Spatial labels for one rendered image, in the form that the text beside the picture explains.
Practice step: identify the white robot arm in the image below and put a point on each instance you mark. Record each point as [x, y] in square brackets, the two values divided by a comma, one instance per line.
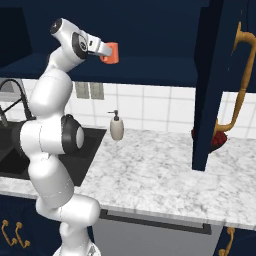
[50, 136]

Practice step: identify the navy wall cabinet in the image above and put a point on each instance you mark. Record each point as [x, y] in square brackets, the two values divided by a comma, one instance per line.
[150, 40]

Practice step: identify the grey dishwasher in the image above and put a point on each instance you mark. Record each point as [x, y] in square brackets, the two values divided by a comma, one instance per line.
[150, 241]

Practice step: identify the navy base cabinet door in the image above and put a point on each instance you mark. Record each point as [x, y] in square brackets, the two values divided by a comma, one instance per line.
[33, 230]
[243, 243]

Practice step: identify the red bowl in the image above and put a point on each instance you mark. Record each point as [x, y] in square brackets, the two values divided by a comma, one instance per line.
[218, 139]

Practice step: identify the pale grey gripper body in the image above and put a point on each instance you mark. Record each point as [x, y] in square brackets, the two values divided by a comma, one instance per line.
[104, 50]

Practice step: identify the black tap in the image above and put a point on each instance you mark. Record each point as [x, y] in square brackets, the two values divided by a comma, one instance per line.
[22, 96]

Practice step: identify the black sink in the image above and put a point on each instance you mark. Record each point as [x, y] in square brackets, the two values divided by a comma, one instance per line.
[86, 153]

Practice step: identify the grey wall socket plate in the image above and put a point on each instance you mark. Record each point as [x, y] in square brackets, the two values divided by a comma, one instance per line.
[82, 90]
[97, 91]

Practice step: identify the beige soap dispenser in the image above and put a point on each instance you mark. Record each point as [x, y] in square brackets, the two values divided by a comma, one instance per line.
[116, 129]

